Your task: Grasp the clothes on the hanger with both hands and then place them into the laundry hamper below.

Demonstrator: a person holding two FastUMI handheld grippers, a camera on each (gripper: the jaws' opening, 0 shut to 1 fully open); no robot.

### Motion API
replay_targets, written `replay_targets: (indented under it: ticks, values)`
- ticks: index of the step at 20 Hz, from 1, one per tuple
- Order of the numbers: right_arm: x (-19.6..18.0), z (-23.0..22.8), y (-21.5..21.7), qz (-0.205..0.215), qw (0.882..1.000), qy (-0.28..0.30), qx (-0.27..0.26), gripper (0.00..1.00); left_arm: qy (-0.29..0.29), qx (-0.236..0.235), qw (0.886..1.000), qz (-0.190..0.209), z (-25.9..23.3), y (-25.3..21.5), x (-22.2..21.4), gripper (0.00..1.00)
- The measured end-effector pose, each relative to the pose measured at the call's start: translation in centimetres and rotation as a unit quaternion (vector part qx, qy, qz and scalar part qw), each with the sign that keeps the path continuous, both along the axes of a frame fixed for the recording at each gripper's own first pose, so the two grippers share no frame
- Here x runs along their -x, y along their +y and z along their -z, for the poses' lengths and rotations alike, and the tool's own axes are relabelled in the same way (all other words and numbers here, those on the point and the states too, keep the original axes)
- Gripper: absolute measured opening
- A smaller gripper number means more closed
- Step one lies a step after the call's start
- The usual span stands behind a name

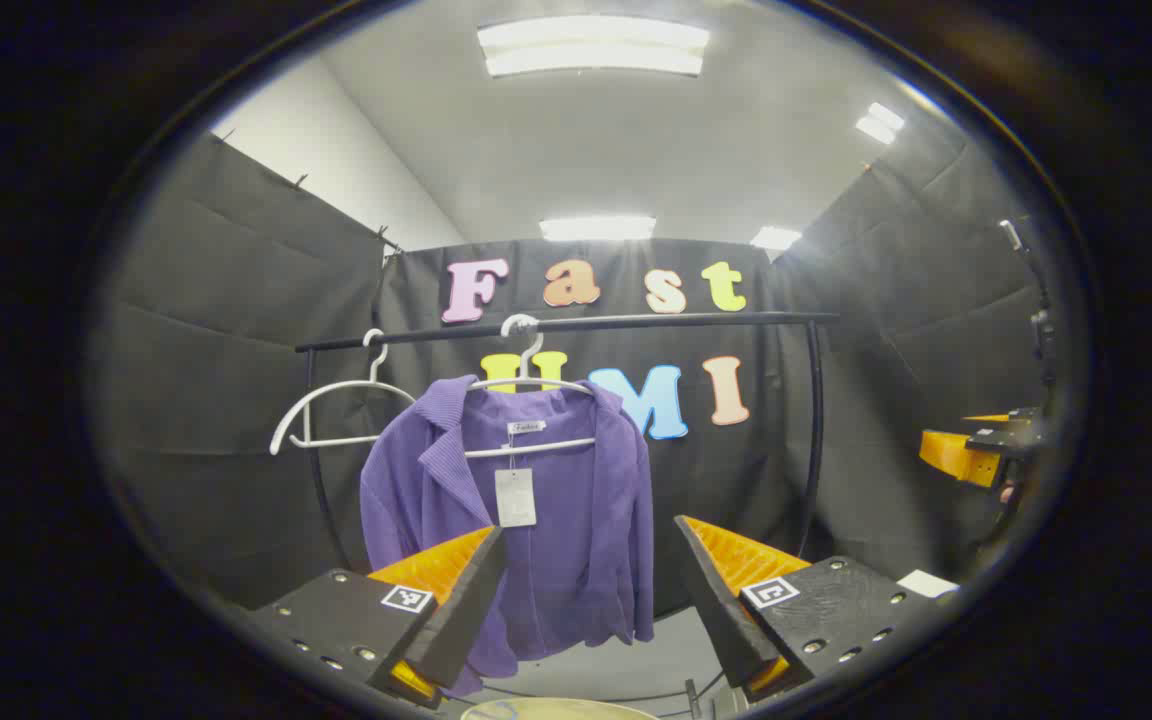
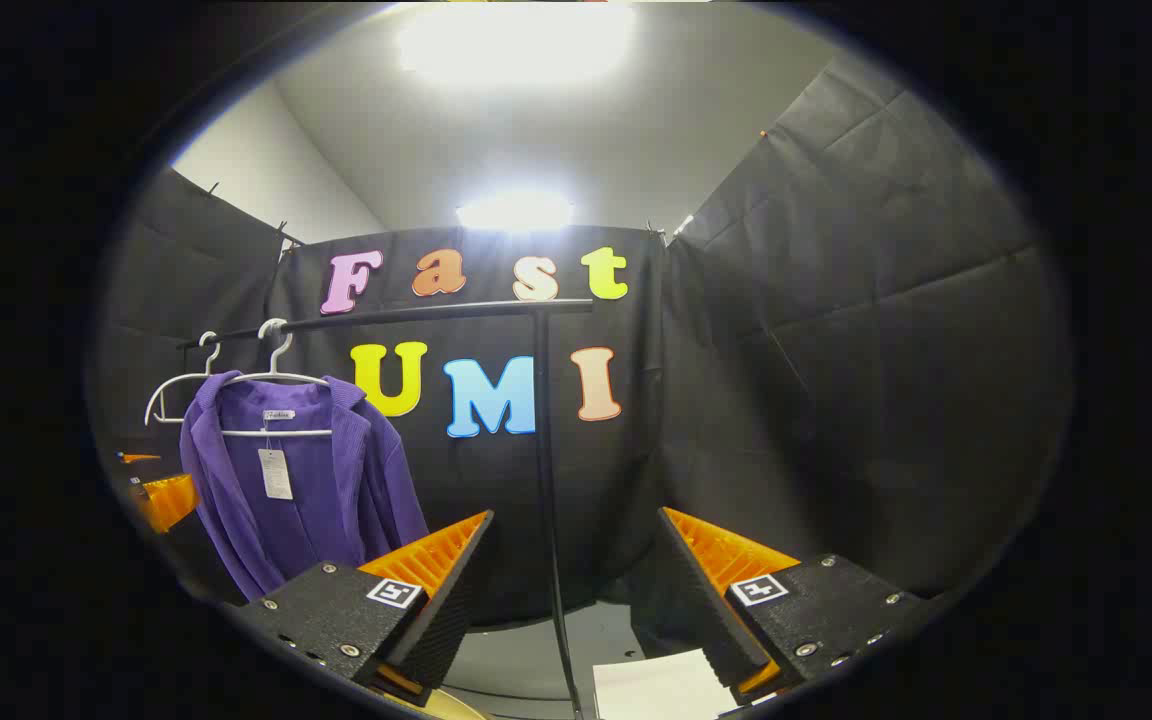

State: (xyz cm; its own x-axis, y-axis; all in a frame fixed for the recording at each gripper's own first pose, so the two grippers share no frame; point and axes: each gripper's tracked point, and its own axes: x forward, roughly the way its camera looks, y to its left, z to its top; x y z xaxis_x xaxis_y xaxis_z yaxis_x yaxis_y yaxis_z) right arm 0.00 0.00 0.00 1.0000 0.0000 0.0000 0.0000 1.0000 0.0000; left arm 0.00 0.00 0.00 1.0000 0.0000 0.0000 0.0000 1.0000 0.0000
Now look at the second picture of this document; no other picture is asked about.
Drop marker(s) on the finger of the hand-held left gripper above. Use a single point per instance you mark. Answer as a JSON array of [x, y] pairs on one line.
[[168, 500], [139, 458]]

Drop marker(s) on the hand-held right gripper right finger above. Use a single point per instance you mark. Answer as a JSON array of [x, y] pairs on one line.
[[686, 590]]

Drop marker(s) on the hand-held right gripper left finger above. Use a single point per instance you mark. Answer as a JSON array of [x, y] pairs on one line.
[[446, 590]]

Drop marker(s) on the purple ribbed cardigan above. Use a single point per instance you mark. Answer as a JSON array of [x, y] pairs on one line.
[[336, 500]]

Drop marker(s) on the white clothes hanger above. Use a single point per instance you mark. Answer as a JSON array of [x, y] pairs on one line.
[[276, 433], [181, 377]]

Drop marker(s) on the black clothes rack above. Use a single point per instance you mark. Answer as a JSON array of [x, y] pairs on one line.
[[436, 312]]

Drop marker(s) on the white paper sheet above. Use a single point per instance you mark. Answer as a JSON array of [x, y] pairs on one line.
[[656, 688]]

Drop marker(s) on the black backdrop cloth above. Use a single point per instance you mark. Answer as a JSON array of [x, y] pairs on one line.
[[836, 350]]

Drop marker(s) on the large ceiling light panel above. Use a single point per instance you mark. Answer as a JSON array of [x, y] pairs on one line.
[[516, 40]]

